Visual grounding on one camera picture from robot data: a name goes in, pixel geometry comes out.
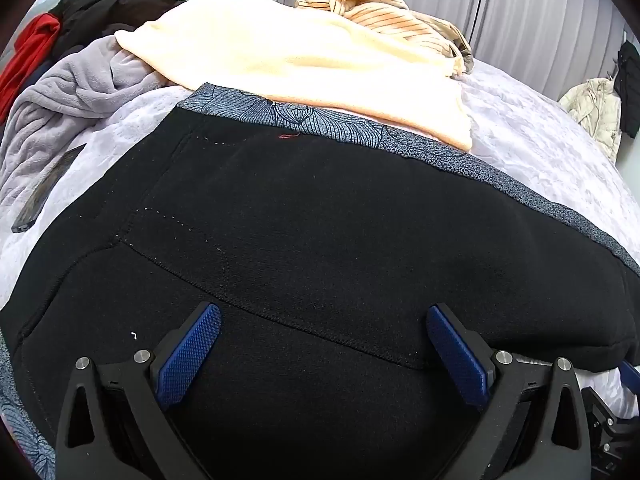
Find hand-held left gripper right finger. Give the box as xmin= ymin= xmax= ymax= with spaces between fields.
xmin=425 ymin=302 xmax=594 ymax=480

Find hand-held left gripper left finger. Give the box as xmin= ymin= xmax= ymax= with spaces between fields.
xmin=56 ymin=301 xmax=223 ymax=480

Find black pants with grey lining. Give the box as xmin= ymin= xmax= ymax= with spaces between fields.
xmin=0 ymin=82 xmax=640 ymax=480

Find bed with pale quilted cover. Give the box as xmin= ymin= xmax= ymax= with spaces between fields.
xmin=0 ymin=57 xmax=640 ymax=461

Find cream puffer jacket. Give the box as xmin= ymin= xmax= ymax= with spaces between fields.
xmin=557 ymin=77 xmax=623 ymax=163

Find grey fleece blanket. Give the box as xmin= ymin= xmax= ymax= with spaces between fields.
xmin=0 ymin=35 xmax=171 ymax=206

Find black hanging jacket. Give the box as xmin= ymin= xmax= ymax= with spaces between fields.
xmin=612 ymin=40 xmax=640 ymax=139

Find peach fleece towel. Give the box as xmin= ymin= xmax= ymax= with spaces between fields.
xmin=115 ymin=0 xmax=473 ymax=153

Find red garment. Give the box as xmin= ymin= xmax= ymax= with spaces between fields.
xmin=0 ymin=12 xmax=63 ymax=123

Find orange striped garment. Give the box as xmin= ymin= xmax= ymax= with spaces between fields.
xmin=295 ymin=0 xmax=475 ymax=78

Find black garment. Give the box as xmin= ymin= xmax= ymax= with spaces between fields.
xmin=50 ymin=0 xmax=188 ymax=58

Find grey pleated curtain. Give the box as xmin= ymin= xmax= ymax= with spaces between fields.
xmin=279 ymin=0 xmax=640 ymax=103

